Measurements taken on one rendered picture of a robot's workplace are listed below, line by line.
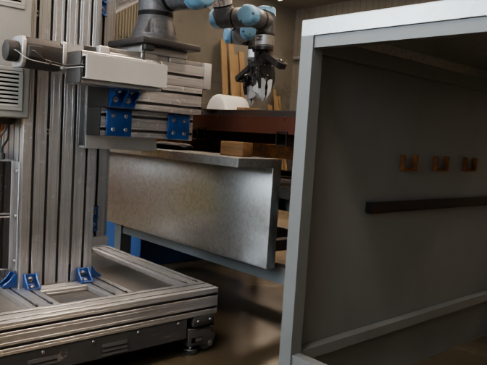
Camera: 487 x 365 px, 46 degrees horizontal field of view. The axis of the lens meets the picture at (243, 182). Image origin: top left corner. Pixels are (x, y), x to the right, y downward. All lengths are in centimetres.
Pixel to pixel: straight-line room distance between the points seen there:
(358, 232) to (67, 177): 95
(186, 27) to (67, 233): 877
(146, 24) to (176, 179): 71
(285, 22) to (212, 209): 1021
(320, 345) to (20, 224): 99
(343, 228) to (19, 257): 101
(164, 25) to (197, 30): 878
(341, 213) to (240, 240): 54
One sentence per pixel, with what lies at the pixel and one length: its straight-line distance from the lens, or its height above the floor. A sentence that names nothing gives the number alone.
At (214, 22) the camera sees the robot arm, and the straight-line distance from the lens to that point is 229.
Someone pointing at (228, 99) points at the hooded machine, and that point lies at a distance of 784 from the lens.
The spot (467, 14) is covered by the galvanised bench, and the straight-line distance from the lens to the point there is 124.
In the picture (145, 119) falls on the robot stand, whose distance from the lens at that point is 194.
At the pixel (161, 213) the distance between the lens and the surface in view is 245.
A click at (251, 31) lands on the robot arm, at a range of 252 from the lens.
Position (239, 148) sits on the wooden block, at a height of 71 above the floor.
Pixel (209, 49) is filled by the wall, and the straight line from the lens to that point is 1083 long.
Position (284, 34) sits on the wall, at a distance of 1219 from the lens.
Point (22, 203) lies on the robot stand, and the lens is 191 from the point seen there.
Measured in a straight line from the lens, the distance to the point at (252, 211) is 201.
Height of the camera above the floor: 75
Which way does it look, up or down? 5 degrees down
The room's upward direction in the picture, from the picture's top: 4 degrees clockwise
